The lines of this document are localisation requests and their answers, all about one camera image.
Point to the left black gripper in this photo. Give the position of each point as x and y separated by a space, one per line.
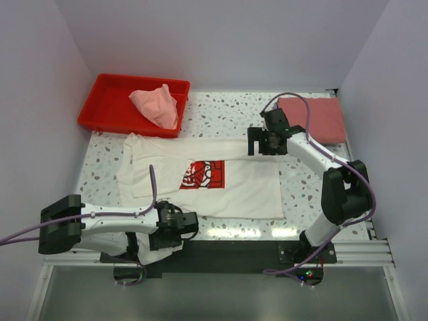
156 243

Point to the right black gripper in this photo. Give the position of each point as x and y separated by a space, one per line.
257 134

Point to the white graphic t-shirt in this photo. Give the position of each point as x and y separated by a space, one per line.
213 177

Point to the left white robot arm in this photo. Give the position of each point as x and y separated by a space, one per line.
71 224

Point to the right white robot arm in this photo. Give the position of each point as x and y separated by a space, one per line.
345 193

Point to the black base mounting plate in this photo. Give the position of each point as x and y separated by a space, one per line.
227 257

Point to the folded dusty red t-shirt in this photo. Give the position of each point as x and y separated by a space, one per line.
326 119

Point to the light pink t-shirt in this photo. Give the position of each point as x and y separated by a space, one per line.
158 106

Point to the red plastic bin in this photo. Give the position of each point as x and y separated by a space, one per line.
109 109

